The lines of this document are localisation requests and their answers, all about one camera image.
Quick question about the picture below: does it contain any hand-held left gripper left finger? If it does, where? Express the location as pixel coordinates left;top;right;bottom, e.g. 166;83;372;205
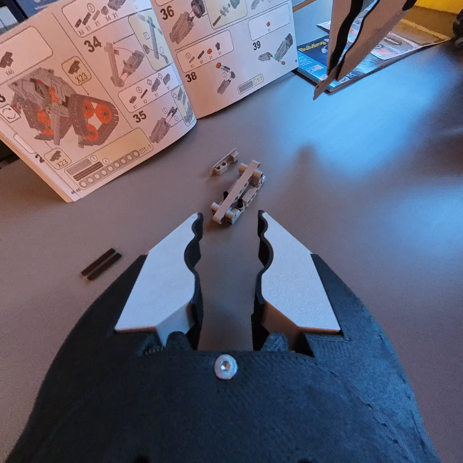
114;212;204;351

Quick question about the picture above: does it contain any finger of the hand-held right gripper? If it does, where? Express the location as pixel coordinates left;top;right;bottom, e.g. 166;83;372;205
334;0;410;80
327;0;354;76

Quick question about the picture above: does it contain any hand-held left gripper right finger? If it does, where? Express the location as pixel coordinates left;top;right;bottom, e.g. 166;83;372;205
251;210;341;351

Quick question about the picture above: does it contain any grey toy brick assembly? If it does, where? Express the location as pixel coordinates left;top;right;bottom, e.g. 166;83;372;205
211;159;266;225

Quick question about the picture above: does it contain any white printed leaflet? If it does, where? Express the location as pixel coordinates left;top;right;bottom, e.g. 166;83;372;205
316;14;451;60

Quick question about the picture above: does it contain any black toy axle rod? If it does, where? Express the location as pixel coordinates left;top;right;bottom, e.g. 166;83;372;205
81;248;116;276
88;253;122;281

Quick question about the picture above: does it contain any yellow box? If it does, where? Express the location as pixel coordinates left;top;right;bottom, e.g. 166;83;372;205
407;0;463;37

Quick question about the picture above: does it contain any grey angled toy brick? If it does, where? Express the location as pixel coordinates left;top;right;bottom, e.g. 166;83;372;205
211;148;239;177

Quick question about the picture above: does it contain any open building instruction booklet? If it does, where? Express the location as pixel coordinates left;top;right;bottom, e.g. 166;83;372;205
0;0;298;202

